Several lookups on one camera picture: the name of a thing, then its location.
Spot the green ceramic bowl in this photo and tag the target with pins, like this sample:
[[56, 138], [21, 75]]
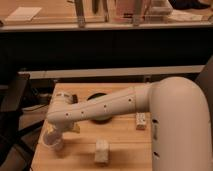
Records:
[[99, 120]]

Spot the grey metal rail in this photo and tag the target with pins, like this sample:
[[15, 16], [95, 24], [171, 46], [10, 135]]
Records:
[[77, 73]]

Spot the black rectangular block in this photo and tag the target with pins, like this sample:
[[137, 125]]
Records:
[[75, 98]]

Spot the white folded cloth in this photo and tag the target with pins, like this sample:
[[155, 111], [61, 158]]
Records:
[[101, 152]]

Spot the white tube with label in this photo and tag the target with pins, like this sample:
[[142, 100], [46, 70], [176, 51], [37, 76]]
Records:
[[141, 121]]

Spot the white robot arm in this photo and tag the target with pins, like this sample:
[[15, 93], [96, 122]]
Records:
[[180, 117]]

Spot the white paper on floor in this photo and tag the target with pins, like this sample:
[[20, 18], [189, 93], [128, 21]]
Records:
[[23, 14]]

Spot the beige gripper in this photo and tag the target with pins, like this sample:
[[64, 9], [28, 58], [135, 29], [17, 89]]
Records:
[[74, 128]]

